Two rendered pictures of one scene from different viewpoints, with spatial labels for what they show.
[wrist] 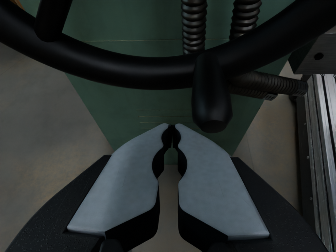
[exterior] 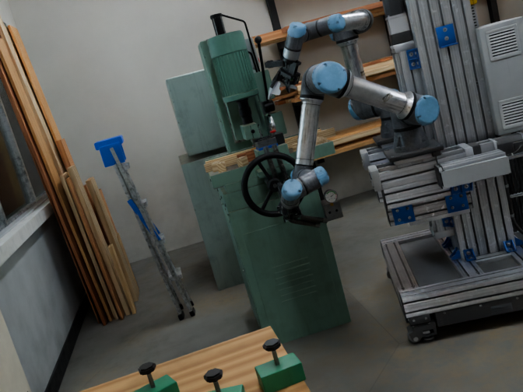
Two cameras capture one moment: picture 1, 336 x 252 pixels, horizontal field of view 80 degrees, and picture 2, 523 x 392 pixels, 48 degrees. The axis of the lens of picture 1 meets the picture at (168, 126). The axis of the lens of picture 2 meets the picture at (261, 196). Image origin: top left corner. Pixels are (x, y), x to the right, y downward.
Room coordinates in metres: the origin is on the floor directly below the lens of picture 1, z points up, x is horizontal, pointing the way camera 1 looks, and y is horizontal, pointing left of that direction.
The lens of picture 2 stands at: (-2.34, 0.57, 1.28)
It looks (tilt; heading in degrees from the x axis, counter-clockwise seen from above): 11 degrees down; 349
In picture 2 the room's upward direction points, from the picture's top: 15 degrees counter-clockwise
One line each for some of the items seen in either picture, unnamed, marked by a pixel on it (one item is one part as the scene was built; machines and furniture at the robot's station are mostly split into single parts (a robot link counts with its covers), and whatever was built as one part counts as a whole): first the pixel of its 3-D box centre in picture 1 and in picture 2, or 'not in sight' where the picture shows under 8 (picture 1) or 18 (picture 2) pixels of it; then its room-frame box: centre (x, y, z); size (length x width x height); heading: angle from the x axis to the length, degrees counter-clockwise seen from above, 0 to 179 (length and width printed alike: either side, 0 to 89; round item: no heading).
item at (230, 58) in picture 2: not in sight; (233, 67); (0.47, -0.03, 1.35); 0.18 x 0.18 x 0.31
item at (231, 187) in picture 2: not in sight; (263, 174); (0.41, -0.02, 0.82); 0.40 x 0.21 x 0.04; 84
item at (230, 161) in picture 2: not in sight; (270, 149); (0.46, -0.10, 0.92); 0.67 x 0.02 x 0.04; 84
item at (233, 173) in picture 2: not in sight; (272, 162); (0.36, -0.06, 0.87); 0.61 x 0.30 x 0.06; 84
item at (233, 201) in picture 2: not in sight; (261, 182); (0.59, -0.04, 0.76); 0.57 x 0.45 x 0.09; 174
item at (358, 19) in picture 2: not in sight; (351, 21); (0.28, -0.59, 1.41); 0.49 x 0.11 x 0.12; 131
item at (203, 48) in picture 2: not in sight; (236, 106); (0.76, -0.06, 1.16); 0.22 x 0.22 x 0.72; 84
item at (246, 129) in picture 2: not in sight; (250, 132); (0.49, -0.03, 1.03); 0.14 x 0.07 x 0.09; 174
